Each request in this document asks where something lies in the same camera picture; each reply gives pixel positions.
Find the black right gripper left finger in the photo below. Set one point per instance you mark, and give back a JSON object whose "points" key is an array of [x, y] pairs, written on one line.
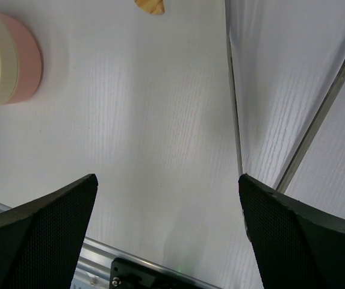
{"points": [[40, 241]]}

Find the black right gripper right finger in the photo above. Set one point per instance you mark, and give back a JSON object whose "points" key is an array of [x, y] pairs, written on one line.
{"points": [[295, 245]]}

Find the metal food tongs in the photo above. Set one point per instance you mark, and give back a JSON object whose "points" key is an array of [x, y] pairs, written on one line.
{"points": [[287, 64]]}

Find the pink lunch bowl white inside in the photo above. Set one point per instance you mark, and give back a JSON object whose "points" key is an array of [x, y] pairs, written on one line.
{"points": [[29, 60]]}

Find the fish-shaped woven bamboo tray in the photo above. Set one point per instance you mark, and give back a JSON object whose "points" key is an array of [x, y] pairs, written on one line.
{"points": [[152, 7]]}

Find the aluminium front mounting rail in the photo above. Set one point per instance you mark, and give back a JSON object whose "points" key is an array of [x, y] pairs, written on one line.
{"points": [[94, 262]]}

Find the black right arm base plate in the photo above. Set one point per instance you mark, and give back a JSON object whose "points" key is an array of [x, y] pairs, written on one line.
{"points": [[128, 274]]}

